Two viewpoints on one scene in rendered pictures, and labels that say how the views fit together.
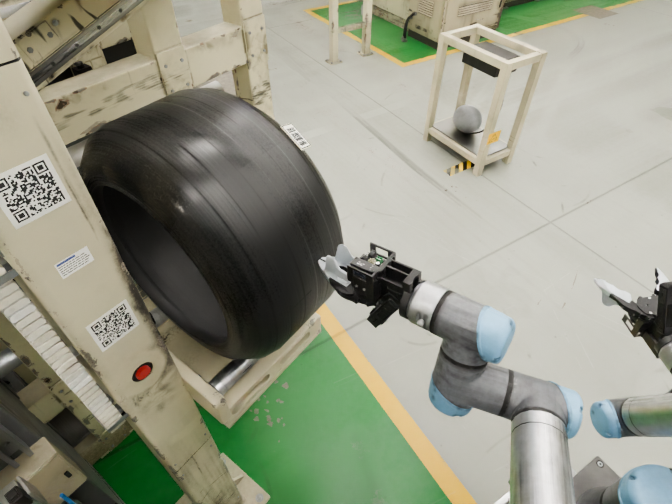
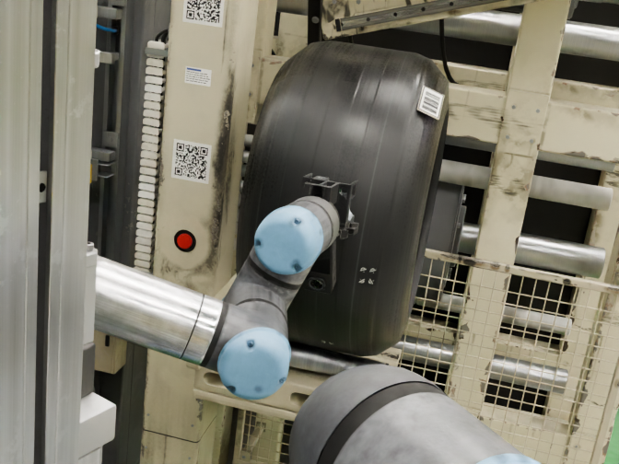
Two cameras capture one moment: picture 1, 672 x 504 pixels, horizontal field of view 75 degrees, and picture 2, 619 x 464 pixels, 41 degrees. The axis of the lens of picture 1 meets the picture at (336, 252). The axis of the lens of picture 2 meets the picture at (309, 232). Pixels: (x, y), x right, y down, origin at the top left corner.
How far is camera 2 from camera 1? 1.09 m
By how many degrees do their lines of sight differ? 59
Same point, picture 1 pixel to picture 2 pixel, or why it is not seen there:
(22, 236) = (182, 29)
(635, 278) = not seen: outside the picture
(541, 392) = (254, 313)
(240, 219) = (295, 104)
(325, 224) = (370, 179)
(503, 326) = (286, 212)
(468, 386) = (237, 286)
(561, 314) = not seen: outside the picture
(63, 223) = (208, 40)
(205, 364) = not seen: hidden behind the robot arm
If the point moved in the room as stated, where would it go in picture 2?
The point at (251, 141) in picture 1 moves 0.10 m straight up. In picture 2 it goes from (377, 74) to (386, 13)
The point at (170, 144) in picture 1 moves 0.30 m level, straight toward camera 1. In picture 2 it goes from (322, 47) to (190, 45)
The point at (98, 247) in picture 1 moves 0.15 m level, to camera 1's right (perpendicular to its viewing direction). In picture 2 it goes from (217, 79) to (246, 96)
